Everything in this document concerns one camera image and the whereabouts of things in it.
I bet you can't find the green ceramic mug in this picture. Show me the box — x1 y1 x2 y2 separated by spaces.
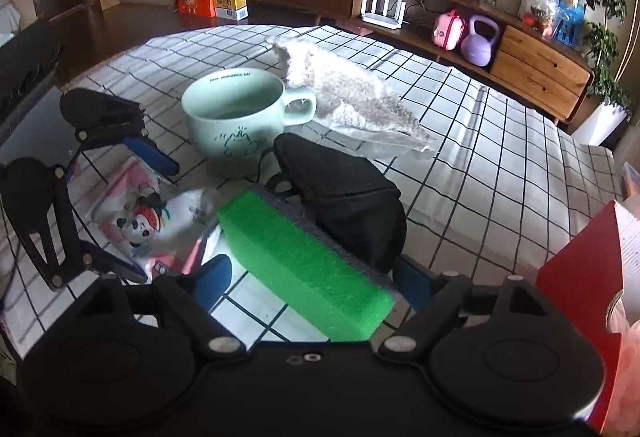
181 67 317 178

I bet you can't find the white patterned cloth bag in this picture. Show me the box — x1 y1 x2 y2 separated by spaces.
90 155 220 279

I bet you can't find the white wifi router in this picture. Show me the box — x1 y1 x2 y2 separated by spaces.
360 0 407 30

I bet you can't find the red white storage box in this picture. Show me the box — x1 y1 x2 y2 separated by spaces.
536 201 639 431

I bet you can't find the wooden tv cabinet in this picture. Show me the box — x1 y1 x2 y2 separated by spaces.
251 0 593 124

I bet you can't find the green scouring sponge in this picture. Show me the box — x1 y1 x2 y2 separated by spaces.
217 186 398 342

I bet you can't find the white checkered tablecloth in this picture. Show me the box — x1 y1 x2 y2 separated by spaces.
1 25 622 357

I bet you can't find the pink small bag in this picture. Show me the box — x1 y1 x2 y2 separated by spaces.
432 9 466 51

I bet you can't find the white knitted cloth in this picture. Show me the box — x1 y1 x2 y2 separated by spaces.
271 37 437 158

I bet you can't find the purple kettlebell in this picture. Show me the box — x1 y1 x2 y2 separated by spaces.
460 14 500 67

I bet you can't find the white planter with green plant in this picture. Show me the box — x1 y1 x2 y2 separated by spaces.
572 0 632 145

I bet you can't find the black fabric pouch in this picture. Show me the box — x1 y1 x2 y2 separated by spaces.
266 132 407 275

